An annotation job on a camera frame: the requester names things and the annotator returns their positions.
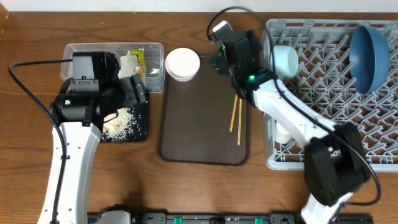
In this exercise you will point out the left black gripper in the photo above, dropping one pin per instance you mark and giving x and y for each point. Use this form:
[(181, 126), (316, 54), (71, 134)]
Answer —
[(131, 97)]

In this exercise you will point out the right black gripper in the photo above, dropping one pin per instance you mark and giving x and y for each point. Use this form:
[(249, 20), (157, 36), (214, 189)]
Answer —
[(218, 63)]

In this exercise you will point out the yellow snack wrapper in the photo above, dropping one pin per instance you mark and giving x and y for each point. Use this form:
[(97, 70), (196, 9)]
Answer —
[(141, 68)]

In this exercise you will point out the white tissue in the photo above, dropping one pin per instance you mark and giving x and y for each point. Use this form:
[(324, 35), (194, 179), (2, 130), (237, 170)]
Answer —
[(129, 65)]

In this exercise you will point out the pile of rice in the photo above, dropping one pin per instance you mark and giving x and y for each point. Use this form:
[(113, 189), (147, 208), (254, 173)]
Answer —
[(121, 124)]

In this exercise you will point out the light blue bowl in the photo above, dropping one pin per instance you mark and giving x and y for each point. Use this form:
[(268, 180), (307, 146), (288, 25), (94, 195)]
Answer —
[(286, 61)]

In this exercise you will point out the pink bowl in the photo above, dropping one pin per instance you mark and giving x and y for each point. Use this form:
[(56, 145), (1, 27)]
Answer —
[(182, 64)]

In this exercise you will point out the white paper cup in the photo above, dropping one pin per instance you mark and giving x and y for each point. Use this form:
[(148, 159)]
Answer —
[(281, 133)]

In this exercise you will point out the dark blue plate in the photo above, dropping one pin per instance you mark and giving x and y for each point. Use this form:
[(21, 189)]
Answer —
[(369, 54)]

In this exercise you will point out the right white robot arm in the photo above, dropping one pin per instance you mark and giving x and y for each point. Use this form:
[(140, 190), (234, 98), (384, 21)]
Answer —
[(334, 166)]

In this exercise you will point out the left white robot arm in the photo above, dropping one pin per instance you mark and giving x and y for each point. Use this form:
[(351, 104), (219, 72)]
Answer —
[(79, 110)]

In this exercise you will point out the black waste tray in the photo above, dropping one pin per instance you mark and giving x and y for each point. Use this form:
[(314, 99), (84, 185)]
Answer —
[(136, 127)]

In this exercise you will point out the grey dishwasher rack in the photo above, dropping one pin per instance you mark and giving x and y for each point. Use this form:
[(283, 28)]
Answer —
[(323, 81)]

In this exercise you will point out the clear plastic bin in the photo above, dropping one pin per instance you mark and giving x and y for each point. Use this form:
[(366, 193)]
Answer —
[(154, 57)]

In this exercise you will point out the brown serving tray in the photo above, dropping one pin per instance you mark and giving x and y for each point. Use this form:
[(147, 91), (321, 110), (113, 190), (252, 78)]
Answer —
[(196, 118)]

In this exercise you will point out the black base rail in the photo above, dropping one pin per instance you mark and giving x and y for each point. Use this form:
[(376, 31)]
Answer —
[(164, 218)]

